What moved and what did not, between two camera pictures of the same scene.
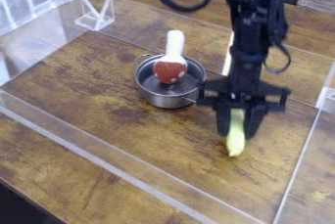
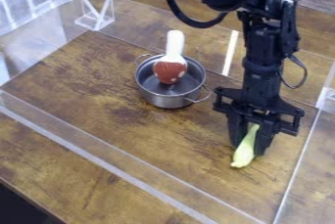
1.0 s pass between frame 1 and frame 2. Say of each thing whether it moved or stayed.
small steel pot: stayed
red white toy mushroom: stayed
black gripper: moved
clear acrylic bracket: stayed
